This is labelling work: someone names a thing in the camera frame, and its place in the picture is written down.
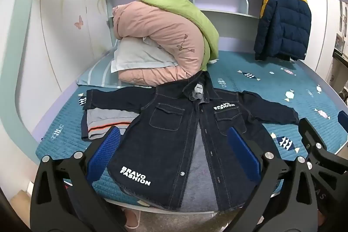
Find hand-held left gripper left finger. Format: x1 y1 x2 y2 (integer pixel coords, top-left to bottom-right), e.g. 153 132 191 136
30 126 127 232

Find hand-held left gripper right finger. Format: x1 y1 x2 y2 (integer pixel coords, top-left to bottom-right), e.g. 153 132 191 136
227 126 319 232

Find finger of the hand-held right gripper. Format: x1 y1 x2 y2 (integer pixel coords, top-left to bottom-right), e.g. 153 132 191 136
298 117 341 166
338 110 348 130

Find dark navy jeans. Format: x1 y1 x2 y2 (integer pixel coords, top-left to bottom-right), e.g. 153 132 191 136
82 71 299 213

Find grey garment with orange stripe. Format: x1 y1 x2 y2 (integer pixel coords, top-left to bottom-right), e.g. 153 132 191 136
81 108 140 142

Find teal quilted bedspread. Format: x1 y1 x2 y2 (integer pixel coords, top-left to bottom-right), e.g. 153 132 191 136
35 50 348 207

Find white slipper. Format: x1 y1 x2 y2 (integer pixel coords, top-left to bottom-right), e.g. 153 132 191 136
121 207 142 230

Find striped light blue pillow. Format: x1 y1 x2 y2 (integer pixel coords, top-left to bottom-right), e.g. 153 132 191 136
76 54 153 88

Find white pillow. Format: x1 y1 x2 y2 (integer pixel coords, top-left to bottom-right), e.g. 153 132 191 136
110 37 180 73

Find yellow and navy puffer jacket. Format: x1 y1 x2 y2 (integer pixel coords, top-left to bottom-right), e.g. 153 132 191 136
254 0 312 61

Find wardrobe with butterfly print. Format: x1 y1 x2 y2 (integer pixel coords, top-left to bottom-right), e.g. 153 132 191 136
0 0 115 137

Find pink quilt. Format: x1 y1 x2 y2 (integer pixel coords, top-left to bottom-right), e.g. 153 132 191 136
112 1 210 86

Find green quilt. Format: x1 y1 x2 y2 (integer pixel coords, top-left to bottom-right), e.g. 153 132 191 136
136 0 220 72

